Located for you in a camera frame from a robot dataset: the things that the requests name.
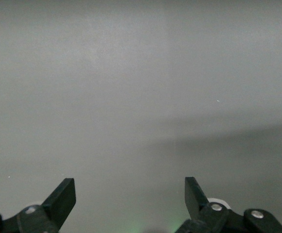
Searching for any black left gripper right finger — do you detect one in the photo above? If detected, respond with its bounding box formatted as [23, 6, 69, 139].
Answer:
[176, 176, 282, 233]

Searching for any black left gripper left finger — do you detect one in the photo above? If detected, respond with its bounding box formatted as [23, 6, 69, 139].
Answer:
[0, 178, 77, 233]

